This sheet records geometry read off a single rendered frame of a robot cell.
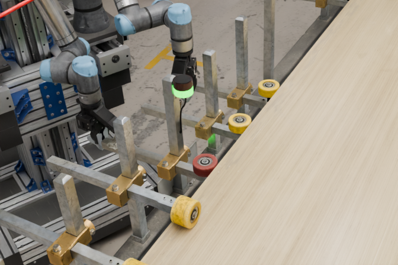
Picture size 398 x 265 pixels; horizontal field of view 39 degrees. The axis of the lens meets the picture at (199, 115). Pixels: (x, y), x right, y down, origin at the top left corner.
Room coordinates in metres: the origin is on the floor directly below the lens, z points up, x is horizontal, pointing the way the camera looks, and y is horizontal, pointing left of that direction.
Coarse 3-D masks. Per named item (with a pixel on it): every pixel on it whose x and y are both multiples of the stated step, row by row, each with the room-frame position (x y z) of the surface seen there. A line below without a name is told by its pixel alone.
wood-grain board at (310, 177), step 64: (384, 0) 2.50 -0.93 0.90; (320, 64) 1.94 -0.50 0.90; (384, 64) 1.91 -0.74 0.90; (256, 128) 1.55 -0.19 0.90; (320, 128) 1.52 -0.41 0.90; (384, 128) 1.50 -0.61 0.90; (256, 192) 1.24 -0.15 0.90; (320, 192) 1.22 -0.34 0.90; (384, 192) 1.20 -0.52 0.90; (192, 256) 1.01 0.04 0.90; (256, 256) 1.00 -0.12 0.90; (320, 256) 0.98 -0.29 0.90; (384, 256) 0.96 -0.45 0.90
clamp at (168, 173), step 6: (186, 150) 1.50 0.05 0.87; (168, 156) 1.47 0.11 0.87; (174, 156) 1.47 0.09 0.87; (180, 156) 1.47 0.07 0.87; (186, 156) 1.49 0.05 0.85; (162, 162) 1.44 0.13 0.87; (168, 162) 1.44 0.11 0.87; (174, 162) 1.44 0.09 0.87; (186, 162) 1.49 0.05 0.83; (162, 168) 1.42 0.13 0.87; (168, 168) 1.41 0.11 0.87; (174, 168) 1.43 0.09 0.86; (162, 174) 1.42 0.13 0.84; (168, 174) 1.41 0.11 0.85; (174, 174) 1.42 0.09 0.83
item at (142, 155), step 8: (104, 144) 1.59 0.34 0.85; (136, 152) 1.52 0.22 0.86; (144, 152) 1.52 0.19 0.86; (152, 152) 1.51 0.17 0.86; (144, 160) 1.50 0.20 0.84; (152, 160) 1.48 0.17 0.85; (160, 160) 1.47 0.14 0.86; (176, 168) 1.43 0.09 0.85; (184, 168) 1.42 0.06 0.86; (192, 168) 1.42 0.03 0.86; (192, 176) 1.40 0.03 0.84
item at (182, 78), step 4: (176, 76) 1.49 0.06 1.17; (180, 76) 1.48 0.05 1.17; (184, 76) 1.48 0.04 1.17; (188, 76) 1.48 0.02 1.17; (176, 80) 1.46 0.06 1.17; (180, 80) 1.46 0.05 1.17; (184, 80) 1.46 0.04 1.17; (188, 80) 1.46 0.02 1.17; (184, 104) 1.47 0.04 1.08; (180, 112) 1.48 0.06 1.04; (180, 116) 1.48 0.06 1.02; (180, 120) 1.48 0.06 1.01; (180, 124) 1.48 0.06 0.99; (180, 128) 1.48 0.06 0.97; (180, 132) 1.48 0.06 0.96
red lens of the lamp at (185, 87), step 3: (189, 75) 1.49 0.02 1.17; (174, 84) 1.45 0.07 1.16; (177, 84) 1.44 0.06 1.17; (180, 84) 1.44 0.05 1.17; (183, 84) 1.44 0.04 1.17; (186, 84) 1.44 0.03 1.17; (189, 84) 1.45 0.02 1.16; (192, 84) 1.46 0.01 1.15; (174, 87) 1.45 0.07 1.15; (177, 87) 1.44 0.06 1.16; (180, 87) 1.44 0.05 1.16; (183, 87) 1.44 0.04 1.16; (186, 87) 1.44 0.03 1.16; (189, 87) 1.45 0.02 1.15; (177, 90) 1.44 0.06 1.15; (180, 90) 1.44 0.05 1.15; (183, 90) 1.44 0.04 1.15; (186, 90) 1.44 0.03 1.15
